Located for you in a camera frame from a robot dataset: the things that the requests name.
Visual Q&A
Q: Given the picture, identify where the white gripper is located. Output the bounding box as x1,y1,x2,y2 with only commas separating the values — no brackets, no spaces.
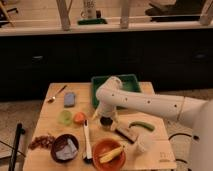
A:
92,104,119,131

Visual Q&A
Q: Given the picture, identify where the small metal cup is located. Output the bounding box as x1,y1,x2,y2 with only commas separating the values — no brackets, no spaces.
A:
100,117,113,130

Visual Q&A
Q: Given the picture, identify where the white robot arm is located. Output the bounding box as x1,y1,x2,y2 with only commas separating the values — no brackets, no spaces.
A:
95,76,213,171

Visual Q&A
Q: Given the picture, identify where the brown wooden block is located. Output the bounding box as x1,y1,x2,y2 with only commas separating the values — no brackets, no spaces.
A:
115,124,138,143

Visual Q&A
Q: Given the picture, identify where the orange bowl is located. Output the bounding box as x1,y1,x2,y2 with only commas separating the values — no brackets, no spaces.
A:
92,138,126,171

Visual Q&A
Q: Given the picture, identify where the light green plastic cup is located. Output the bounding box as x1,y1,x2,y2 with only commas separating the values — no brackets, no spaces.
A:
58,110,72,126

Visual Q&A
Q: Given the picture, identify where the yellow corn cob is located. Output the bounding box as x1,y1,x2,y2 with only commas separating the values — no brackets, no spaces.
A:
99,146,124,164

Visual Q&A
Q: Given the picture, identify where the blue sponge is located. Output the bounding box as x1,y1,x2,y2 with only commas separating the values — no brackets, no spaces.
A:
64,92,75,107

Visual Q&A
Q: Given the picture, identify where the green plastic tray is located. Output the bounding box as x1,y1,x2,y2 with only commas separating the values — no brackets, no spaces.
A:
91,74,141,108

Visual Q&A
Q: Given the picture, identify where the clear plastic cup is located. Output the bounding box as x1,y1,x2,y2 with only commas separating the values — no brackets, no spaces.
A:
135,134,154,154

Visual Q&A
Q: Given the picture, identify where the green cucumber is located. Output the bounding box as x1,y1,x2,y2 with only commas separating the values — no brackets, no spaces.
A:
129,121,155,132

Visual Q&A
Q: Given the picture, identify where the crumpled grey cloth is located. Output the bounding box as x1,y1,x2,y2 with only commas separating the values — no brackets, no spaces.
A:
56,139,78,160

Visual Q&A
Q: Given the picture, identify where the dark red bowl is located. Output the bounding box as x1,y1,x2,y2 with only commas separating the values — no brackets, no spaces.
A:
50,134,79,163

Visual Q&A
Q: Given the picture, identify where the metal spoon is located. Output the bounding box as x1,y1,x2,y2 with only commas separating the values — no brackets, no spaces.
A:
47,85,67,103

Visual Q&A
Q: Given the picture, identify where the black stand pole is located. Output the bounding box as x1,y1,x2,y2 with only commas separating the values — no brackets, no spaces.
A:
8,123,25,171

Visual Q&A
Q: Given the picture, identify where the white handled knife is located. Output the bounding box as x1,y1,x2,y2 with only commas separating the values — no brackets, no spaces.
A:
83,120,93,164

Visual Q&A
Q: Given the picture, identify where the black floor cable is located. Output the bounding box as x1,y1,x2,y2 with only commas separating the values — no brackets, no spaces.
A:
168,132,200,171

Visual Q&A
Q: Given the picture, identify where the green base plate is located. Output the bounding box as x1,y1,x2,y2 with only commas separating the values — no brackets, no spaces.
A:
77,18,107,25

